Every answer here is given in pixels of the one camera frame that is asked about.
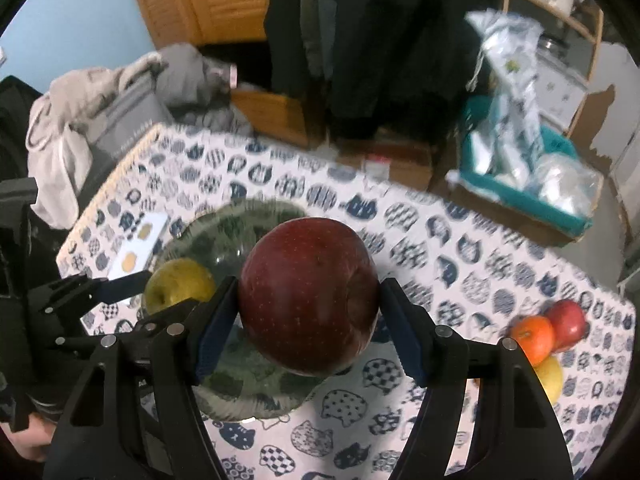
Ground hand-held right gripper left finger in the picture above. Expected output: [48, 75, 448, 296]
[44, 276, 240, 480]

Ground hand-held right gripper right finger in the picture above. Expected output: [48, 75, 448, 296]
[381, 277, 575, 480]

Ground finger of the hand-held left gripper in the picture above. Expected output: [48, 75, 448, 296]
[50, 297, 208, 356]
[27, 270, 152, 318]

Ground green apple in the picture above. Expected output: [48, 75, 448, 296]
[144, 258, 217, 317]

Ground large dark red apple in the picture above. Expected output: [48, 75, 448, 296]
[237, 217, 379, 378]

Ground glass bowl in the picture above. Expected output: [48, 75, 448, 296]
[141, 199, 328, 423]

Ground orange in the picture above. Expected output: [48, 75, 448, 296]
[510, 316, 556, 367]

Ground yellow apple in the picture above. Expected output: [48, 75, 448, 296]
[531, 355, 565, 406]

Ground small red apple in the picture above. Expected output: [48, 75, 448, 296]
[544, 299, 588, 353]

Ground person's left hand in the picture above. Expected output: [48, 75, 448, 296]
[5, 410, 57, 463]

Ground white sticker card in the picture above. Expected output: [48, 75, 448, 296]
[107, 212, 170, 281]

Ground cat print tablecloth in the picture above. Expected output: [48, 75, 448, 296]
[55, 122, 636, 480]

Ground cardboard box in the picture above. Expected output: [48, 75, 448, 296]
[335, 130, 436, 191]
[447, 180, 591, 248]

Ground dark cloth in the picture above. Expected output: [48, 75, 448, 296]
[0, 76, 46, 181]

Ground beige clothes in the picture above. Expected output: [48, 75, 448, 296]
[25, 52, 171, 231]

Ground grey fabric hamper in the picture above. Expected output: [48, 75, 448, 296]
[82, 82, 176, 171]

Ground clear plastic bag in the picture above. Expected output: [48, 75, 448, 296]
[525, 152, 603, 216]

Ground wooden drawer box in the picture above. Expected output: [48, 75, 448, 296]
[230, 89, 308, 148]

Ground grey jacket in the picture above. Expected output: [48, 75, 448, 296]
[155, 42, 256, 138]

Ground teal plastic basket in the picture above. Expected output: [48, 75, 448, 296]
[457, 95, 596, 238]

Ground printed white plastic bag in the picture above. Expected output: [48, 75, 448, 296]
[465, 10, 546, 181]

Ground white patterned storage box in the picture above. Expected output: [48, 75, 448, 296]
[537, 55, 588, 131]

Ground hanging dark coats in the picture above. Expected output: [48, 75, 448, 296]
[263, 0, 501, 141]

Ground wooden louvered cabinet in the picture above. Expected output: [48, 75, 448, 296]
[122, 0, 273, 51]

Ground wooden shelf rack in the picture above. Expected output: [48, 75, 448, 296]
[502, 0, 606, 136]

